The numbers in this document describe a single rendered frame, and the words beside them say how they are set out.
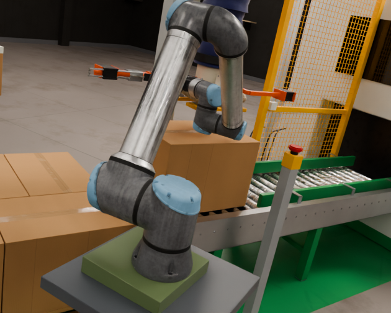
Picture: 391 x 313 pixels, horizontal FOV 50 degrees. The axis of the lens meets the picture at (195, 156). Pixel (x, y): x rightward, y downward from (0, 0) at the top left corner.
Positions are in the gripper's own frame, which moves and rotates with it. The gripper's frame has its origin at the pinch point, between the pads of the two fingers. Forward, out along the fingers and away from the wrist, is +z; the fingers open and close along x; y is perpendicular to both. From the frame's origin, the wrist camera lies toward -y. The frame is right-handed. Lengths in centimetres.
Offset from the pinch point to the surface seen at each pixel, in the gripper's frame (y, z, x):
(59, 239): -54, -18, -71
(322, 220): 111, -36, -77
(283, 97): 53, -28, -1
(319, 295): 109, -51, -123
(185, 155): 5.4, -18.2, -34.3
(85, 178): -20, 38, -69
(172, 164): -1.4, -18.1, -38.9
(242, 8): 29.3, -10.1, 38.3
